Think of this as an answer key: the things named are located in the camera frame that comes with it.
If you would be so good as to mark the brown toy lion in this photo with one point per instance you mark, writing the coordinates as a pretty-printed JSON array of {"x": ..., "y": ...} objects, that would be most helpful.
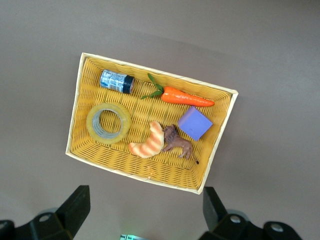
[{"x": 180, "y": 145}]

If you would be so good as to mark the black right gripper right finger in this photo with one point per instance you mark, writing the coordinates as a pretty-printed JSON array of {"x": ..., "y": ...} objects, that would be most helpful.
[{"x": 220, "y": 225}]

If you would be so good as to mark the purple foam cube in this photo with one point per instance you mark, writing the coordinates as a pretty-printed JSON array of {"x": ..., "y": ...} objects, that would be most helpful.
[{"x": 195, "y": 123}]

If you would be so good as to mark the orange toy carrot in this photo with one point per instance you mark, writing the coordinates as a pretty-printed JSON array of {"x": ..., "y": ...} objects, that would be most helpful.
[{"x": 180, "y": 97}]

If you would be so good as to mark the small bottle with black cap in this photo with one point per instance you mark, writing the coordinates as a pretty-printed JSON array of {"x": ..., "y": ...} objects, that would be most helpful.
[{"x": 113, "y": 80}]

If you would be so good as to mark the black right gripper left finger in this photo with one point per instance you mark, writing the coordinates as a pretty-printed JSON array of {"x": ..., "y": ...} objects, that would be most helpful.
[{"x": 67, "y": 220}]

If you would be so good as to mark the clear packing tape roll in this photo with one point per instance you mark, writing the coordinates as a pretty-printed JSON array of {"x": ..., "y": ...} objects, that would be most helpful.
[{"x": 127, "y": 120}]

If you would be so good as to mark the yellow wicker basket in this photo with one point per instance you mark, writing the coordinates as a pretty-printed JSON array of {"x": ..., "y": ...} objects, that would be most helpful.
[{"x": 142, "y": 110}]

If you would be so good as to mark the toy croissant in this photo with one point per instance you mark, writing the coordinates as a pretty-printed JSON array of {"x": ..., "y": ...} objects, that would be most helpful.
[{"x": 152, "y": 145}]

